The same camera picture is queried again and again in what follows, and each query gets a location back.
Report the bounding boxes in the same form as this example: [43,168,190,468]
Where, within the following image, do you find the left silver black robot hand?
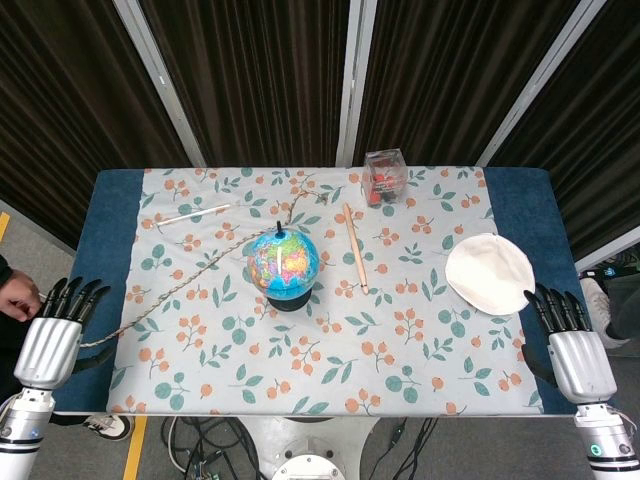
[13,276,117,392]

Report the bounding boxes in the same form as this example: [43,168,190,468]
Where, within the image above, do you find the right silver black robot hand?
[519,282,619,405]

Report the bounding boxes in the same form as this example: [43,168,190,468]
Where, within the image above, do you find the small blue desk globe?
[241,219,321,314]

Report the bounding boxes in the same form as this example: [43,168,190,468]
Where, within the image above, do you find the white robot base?
[239,415,381,480]

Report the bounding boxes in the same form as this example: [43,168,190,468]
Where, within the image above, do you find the bystander bare hand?
[0,269,44,321]

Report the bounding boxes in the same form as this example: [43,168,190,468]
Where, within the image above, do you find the bystander dark trouser leg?
[605,272,640,342]

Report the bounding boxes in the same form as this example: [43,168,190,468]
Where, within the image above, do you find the white black sneaker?
[82,413,136,442]

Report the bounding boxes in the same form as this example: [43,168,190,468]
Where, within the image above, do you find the dark blue table mat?
[52,167,581,416]

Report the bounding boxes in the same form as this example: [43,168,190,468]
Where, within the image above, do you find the clear plastic straw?
[154,203,232,229]

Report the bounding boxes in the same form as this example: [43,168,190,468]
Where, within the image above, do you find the floral leaf berry tablecloth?
[107,166,546,417]

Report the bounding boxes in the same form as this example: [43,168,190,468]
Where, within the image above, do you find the dark pleated curtain panel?
[487,0,640,261]
[142,0,351,168]
[353,0,581,166]
[0,0,192,246]

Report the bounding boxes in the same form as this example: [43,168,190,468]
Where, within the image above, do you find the wooden stick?
[342,202,370,296]

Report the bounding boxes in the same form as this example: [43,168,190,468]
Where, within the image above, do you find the clear plastic box red pieces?
[360,147,407,209]

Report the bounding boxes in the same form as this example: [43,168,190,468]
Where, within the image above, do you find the braided beige rope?
[79,184,346,350]

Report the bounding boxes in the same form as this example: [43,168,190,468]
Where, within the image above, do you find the black cable bundle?
[164,416,264,480]
[369,416,439,480]

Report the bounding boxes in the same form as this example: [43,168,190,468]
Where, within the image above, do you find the grey partition post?
[477,0,605,166]
[112,0,207,168]
[335,0,377,168]

